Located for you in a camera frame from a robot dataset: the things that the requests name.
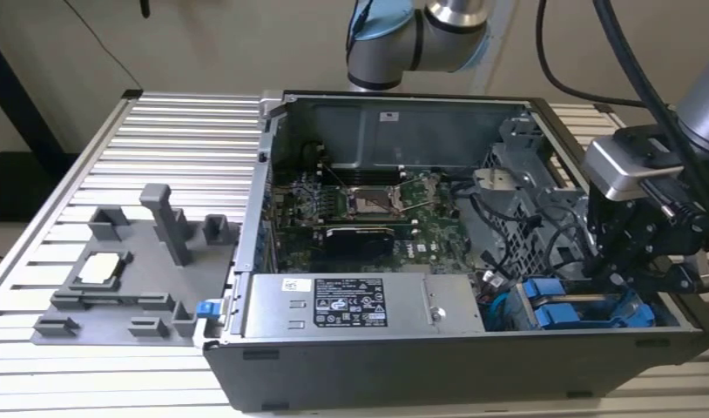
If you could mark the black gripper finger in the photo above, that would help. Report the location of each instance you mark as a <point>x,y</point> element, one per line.
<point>608,270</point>
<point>682,276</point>

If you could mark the hard disk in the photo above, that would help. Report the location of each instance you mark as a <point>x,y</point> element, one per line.
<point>544,291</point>

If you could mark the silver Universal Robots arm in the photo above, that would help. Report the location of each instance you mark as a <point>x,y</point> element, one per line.
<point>389,52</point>

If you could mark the empty blue disk carrier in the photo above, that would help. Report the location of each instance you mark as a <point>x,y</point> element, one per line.
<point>558,315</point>

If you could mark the black RAM slot bank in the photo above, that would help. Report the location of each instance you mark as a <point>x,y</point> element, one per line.
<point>363,174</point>

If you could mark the grey metal drive cage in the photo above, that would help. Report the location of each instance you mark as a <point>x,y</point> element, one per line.
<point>500,178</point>

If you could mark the black table corner cap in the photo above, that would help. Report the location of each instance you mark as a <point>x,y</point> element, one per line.
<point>132,92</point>
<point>604,109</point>

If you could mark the green motherboard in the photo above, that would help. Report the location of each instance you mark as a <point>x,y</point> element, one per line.
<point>435,244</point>

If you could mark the black graphics card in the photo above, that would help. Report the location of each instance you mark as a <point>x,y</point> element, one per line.
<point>354,250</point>

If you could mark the CPU socket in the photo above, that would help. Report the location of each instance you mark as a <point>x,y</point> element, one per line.
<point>369,202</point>

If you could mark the black open PC case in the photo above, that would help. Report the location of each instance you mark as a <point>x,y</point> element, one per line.
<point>389,374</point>

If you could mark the silver power supply unit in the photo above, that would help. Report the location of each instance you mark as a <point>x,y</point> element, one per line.
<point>273,305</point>

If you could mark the blue case latch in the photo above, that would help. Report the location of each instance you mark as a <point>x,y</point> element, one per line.
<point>206,310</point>

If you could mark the grey parts rack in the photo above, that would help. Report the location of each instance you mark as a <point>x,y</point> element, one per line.
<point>146,261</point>

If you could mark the silver CPU chip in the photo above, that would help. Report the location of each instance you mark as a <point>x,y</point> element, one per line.
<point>100,267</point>

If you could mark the black hanging object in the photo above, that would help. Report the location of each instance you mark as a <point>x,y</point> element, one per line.
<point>146,8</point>

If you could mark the black stand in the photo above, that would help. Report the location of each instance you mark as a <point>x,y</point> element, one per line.
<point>18,187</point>

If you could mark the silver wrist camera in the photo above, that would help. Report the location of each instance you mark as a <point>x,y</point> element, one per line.
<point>616,170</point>

